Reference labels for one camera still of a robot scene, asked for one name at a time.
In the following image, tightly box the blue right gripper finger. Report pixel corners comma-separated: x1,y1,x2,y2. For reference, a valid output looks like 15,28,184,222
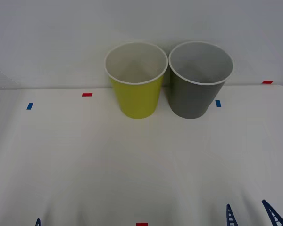
225,203,239,226
261,199,283,226

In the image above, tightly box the grey plastic waste bin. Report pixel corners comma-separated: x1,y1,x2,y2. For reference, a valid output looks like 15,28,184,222
168,40,234,120

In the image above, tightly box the yellow-green plastic waste bin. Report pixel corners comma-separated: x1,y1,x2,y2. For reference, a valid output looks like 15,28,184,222
104,41,169,120

